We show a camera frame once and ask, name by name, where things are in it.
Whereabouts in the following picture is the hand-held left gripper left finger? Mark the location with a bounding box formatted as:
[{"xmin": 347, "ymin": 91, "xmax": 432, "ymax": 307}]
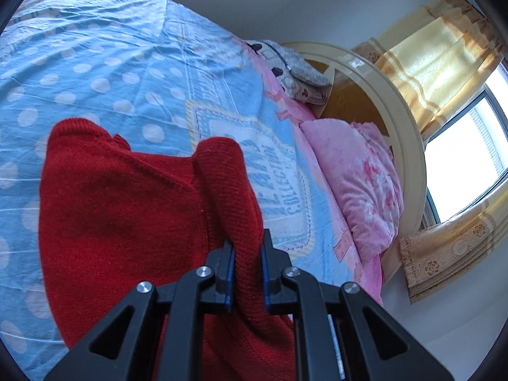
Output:
[{"xmin": 42, "ymin": 240, "xmax": 236, "ymax": 381}]

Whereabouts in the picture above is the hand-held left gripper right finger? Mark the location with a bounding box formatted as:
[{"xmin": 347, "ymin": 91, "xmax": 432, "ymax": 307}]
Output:
[{"xmin": 260, "ymin": 228, "xmax": 453, "ymax": 381}]

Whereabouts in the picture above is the red knitted sweater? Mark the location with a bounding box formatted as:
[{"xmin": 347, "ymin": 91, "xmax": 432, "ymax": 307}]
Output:
[{"xmin": 39, "ymin": 118, "xmax": 298, "ymax": 381}]

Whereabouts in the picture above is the pink floral pillow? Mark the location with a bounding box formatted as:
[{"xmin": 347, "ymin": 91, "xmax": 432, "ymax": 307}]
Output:
[{"xmin": 299, "ymin": 119, "xmax": 405, "ymax": 263}]

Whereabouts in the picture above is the white floral pillow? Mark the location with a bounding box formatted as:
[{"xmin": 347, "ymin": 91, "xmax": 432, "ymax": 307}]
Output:
[{"xmin": 274, "ymin": 69, "xmax": 330, "ymax": 106}]

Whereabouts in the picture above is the cream wooden headboard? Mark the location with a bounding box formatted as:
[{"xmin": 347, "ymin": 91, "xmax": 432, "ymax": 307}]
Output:
[{"xmin": 280, "ymin": 42, "xmax": 427, "ymax": 286}]

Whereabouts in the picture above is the grey patterned pillow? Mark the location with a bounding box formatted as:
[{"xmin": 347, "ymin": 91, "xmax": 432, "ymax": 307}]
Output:
[{"xmin": 244, "ymin": 40, "xmax": 332, "ymax": 88}]

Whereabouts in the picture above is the dark framed window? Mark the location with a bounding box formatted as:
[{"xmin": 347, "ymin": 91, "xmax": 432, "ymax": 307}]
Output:
[{"xmin": 423, "ymin": 61, "xmax": 508, "ymax": 225}]

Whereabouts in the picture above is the blue printed bed sheet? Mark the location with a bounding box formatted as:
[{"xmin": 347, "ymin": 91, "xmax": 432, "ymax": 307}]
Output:
[{"xmin": 0, "ymin": 0, "xmax": 384, "ymax": 370}]

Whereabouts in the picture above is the curtain rod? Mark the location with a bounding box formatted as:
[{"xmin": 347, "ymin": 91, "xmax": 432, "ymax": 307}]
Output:
[{"xmin": 448, "ymin": 0, "xmax": 490, "ymax": 21}]

